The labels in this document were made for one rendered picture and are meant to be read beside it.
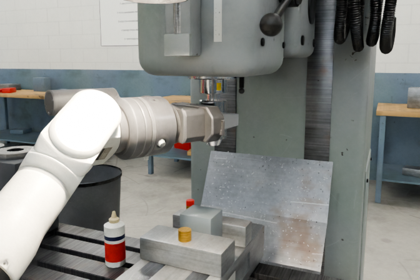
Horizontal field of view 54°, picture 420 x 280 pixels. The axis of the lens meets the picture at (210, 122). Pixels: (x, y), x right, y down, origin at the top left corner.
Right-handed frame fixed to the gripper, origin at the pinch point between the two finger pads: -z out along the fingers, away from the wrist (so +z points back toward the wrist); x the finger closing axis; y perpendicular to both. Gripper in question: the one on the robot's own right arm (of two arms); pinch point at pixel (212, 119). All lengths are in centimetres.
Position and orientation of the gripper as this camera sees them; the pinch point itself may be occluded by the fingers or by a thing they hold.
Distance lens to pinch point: 69.4
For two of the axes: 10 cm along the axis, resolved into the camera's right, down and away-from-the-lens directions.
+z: -7.5, 0.9, -6.6
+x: -6.7, -1.1, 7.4
